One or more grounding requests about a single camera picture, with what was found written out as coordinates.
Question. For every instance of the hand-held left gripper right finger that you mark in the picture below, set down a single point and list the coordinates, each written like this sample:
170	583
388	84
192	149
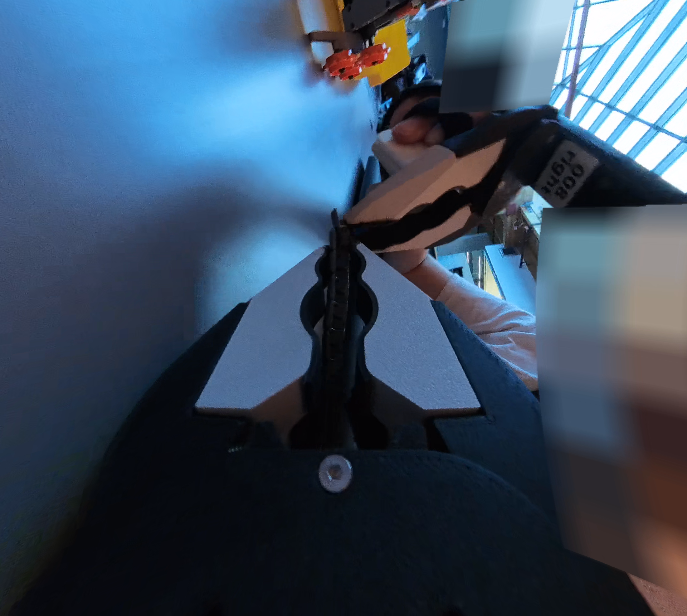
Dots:
418	358

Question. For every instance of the grey desk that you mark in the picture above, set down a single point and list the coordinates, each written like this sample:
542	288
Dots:
134	197

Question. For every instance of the yellow plastic bin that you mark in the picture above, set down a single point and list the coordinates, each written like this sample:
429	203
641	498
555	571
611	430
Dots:
392	55

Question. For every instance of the person's right forearm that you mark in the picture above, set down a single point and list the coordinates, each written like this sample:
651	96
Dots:
418	272

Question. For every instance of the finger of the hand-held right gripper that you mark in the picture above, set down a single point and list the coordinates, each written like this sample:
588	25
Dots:
440	232
429	181

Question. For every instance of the thin red rod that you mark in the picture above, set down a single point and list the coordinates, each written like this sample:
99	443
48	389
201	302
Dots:
582	20

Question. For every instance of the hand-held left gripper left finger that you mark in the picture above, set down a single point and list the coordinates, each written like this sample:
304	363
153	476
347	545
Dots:
257	358

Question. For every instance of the person's right hand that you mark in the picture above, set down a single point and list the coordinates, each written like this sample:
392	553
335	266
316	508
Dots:
413	130

